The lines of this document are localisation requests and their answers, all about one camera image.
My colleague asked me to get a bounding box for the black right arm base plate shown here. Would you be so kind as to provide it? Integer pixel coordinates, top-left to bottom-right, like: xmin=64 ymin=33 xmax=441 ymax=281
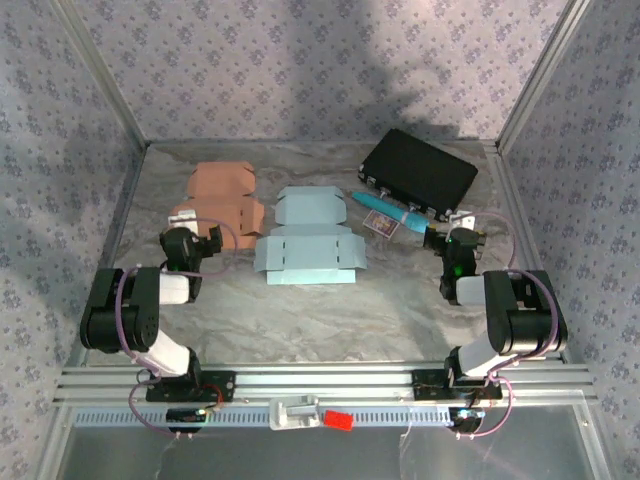
xmin=412 ymin=368 xmax=504 ymax=401

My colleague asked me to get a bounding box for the light blue paper box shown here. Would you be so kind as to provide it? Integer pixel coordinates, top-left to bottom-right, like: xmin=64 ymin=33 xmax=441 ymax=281
xmin=253 ymin=185 xmax=366 ymax=286

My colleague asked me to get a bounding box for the teal pen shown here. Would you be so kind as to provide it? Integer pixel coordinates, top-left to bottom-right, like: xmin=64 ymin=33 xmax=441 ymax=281
xmin=351 ymin=190 xmax=432 ymax=235

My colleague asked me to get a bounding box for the grey slotted cable duct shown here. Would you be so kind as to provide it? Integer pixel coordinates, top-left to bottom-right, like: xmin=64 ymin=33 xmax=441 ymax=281
xmin=72 ymin=405 xmax=481 ymax=429

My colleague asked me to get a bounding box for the black right controller board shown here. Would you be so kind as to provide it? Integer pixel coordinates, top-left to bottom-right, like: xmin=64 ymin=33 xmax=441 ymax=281
xmin=448 ymin=407 xmax=486 ymax=434

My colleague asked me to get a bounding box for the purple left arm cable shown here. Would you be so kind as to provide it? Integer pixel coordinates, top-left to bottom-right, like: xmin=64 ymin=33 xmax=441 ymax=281
xmin=115 ymin=217 xmax=239 ymax=441

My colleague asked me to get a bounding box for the aluminium table side rail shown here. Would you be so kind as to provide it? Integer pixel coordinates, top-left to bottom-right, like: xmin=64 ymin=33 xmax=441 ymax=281
xmin=63 ymin=142 xmax=152 ymax=370
xmin=482 ymin=142 xmax=571 ymax=364

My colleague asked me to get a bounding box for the small purple card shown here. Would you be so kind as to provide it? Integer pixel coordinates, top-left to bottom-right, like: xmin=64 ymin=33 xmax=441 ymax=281
xmin=363 ymin=209 xmax=399 ymax=237

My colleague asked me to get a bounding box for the black left controller board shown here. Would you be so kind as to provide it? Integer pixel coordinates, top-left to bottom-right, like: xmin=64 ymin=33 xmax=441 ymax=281
xmin=166 ymin=407 xmax=209 ymax=434

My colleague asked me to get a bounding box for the black controller board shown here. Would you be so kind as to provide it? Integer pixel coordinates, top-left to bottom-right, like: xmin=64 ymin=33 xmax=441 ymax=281
xmin=166 ymin=407 xmax=209 ymax=434
xmin=448 ymin=407 xmax=486 ymax=434

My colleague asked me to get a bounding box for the white plastic bracket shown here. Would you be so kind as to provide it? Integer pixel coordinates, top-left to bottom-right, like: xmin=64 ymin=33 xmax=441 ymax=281
xmin=268 ymin=394 xmax=321 ymax=431

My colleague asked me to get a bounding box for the black hard case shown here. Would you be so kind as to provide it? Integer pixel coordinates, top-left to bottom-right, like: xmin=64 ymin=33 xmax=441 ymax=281
xmin=358 ymin=128 xmax=479 ymax=223

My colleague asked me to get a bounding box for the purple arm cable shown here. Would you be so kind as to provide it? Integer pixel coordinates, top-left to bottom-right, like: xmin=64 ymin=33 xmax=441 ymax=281
xmin=115 ymin=217 xmax=239 ymax=441
xmin=452 ymin=212 xmax=569 ymax=441

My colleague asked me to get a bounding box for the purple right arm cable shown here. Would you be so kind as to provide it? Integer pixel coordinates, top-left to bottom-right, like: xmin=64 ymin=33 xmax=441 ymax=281
xmin=452 ymin=212 xmax=569 ymax=441

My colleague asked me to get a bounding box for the aluminium mounting rail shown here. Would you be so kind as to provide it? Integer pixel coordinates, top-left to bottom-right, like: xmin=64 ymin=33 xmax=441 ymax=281
xmin=53 ymin=363 xmax=599 ymax=404

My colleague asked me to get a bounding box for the grey metal panel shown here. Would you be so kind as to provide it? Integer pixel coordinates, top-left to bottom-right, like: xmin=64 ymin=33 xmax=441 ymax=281
xmin=37 ymin=405 xmax=616 ymax=480

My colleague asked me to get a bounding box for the red plastic block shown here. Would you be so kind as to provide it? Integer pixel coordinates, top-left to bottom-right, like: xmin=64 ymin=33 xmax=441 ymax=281
xmin=323 ymin=409 xmax=355 ymax=431

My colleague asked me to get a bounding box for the orange brown paper box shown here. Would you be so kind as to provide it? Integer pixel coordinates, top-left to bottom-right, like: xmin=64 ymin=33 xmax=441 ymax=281
xmin=167 ymin=160 xmax=266 ymax=251

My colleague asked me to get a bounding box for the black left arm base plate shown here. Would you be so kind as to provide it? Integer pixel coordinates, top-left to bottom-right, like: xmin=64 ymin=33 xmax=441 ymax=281
xmin=145 ymin=370 xmax=237 ymax=403

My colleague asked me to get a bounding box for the aluminium frame post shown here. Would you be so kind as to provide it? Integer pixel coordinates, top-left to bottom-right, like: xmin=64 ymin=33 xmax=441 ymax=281
xmin=494 ymin=0 xmax=591 ymax=154

